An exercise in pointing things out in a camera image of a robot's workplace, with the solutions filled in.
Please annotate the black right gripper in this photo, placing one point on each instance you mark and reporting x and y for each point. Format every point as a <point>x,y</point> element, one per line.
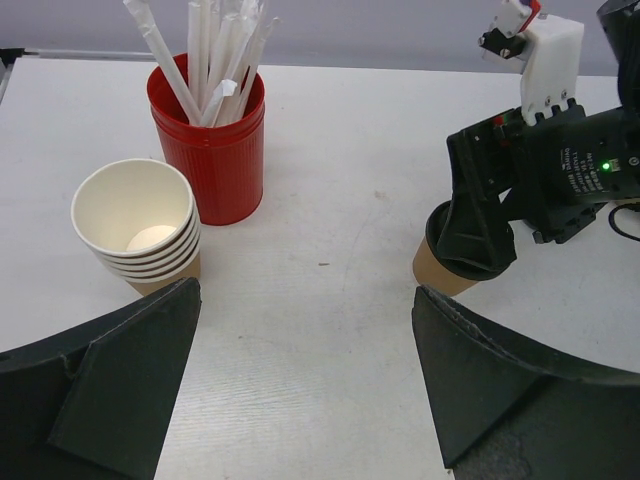
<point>554,175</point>

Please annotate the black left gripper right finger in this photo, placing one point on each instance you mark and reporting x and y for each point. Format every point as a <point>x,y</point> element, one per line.
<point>506,406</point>

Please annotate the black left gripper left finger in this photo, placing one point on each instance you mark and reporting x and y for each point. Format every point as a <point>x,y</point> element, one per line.
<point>95,401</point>

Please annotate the black coffee cup lid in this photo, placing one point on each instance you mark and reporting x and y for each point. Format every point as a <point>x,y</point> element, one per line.
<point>469,255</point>

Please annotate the brown paper coffee cup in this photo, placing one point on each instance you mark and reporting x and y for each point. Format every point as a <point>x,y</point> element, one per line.
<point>428,271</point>

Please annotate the stack of paper cups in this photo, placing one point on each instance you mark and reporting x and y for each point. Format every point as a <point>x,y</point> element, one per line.
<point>140,219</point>

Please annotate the red ribbed straw cup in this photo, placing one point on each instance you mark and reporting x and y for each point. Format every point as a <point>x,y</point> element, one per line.
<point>224,165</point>

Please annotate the bundle of wrapped straws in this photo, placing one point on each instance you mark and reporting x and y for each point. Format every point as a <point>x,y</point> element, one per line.
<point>225,44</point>

